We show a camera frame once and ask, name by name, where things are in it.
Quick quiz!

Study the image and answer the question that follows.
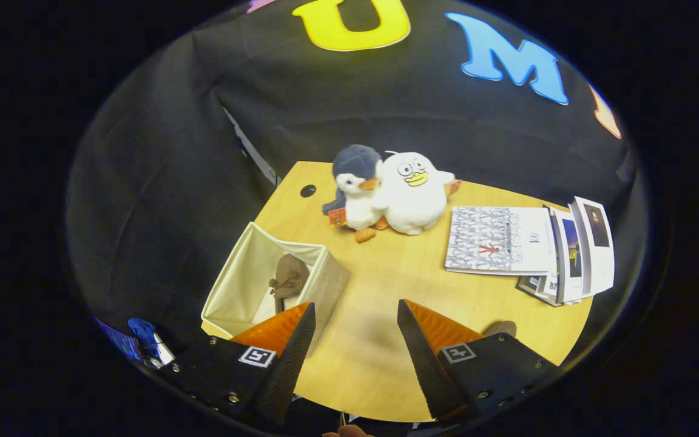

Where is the blue cloth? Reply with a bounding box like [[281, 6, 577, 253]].
[[128, 317, 157, 351]]

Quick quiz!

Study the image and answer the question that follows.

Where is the white book with dark picture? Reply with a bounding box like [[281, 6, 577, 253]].
[[570, 196, 615, 298]]

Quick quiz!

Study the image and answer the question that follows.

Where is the grey white penguin plush toy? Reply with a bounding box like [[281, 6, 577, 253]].
[[322, 144, 390, 243]]

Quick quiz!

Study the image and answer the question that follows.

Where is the grey patterned book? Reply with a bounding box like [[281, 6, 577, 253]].
[[445, 206, 556, 277]]

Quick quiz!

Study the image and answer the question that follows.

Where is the lit computer screen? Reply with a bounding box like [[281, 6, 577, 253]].
[[96, 319, 142, 360]]

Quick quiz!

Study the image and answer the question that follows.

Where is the brown fuzzy shoe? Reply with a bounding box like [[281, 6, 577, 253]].
[[483, 320, 518, 338], [269, 254, 311, 313]]

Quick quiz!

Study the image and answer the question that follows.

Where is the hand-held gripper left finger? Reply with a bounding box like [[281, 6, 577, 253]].
[[158, 302, 317, 424]]

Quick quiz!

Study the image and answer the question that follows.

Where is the white duck plush toy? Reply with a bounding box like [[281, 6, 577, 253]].
[[371, 152, 462, 236]]

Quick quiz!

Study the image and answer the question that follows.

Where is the beige fabric storage box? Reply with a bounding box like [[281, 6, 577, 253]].
[[201, 222, 351, 359]]

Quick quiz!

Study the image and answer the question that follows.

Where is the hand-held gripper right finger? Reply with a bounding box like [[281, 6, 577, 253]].
[[397, 299, 562, 421]]

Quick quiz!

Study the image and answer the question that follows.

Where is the dark thin book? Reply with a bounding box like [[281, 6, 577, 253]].
[[516, 274, 562, 307]]

